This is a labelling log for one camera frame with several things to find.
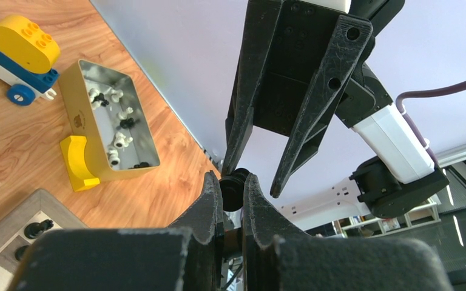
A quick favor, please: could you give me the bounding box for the wooden chess board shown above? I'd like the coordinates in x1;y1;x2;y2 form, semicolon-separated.
0;189;87;290

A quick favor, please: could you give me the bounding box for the yellow tin with chess pieces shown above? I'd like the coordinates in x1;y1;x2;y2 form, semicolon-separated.
58;59;161;181

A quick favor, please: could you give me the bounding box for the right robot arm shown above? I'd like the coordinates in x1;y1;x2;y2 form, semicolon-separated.
220;1;448;219

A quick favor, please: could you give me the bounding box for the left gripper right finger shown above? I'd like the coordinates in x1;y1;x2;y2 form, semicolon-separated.
243;174;452;290

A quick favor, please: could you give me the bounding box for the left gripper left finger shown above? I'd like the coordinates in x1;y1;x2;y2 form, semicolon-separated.
9;172;224;290

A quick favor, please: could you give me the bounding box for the yellow arch block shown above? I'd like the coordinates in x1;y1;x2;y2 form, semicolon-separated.
59;135;101;192

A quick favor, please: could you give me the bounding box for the toy brick car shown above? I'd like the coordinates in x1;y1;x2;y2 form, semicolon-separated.
0;15;61;106

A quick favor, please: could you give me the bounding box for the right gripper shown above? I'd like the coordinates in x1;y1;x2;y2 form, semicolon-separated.
221;1;404;198

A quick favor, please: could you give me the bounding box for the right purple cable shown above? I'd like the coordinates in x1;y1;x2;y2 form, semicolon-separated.
394;68;466;161

